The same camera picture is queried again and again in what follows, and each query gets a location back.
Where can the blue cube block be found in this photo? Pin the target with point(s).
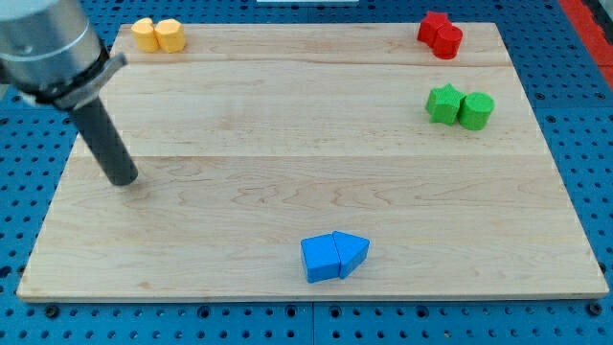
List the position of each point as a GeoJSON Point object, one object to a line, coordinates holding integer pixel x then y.
{"type": "Point", "coordinates": [320, 258]}

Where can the red cylinder block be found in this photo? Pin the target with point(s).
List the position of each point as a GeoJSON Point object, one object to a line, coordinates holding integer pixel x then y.
{"type": "Point", "coordinates": [447, 42]}

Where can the yellow cylinder block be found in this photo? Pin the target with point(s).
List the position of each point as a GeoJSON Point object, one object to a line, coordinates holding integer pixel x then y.
{"type": "Point", "coordinates": [170, 35]}

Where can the green cylinder block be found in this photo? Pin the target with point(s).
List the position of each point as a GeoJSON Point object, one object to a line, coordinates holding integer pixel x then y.
{"type": "Point", "coordinates": [475, 110]}

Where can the red strip at edge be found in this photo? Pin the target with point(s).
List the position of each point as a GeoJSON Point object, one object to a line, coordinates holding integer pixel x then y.
{"type": "Point", "coordinates": [593, 24]}

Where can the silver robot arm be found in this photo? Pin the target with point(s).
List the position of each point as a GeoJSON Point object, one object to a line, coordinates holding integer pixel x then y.
{"type": "Point", "coordinates": [51, 51]}

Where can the blue triangular block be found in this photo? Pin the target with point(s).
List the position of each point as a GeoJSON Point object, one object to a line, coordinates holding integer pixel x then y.
{"type": "Point", "coordinates": [352, 251]}

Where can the green star block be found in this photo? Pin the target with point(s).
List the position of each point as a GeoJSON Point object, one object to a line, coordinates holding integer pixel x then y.
{"type": "Point", "coordinates": [444, 103]}

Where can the light wooden board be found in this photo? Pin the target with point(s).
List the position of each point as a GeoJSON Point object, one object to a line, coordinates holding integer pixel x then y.
{"type": "Point", "coordinates": [258, 136]}

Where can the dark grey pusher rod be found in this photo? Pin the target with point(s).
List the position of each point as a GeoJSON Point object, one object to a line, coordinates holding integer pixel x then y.
{"type": "Point", "coordinates": [105, 143]}

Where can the red star block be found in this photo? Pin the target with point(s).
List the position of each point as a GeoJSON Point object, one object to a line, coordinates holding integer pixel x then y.
{"type": "Point", "coordinates": [430, 25]}

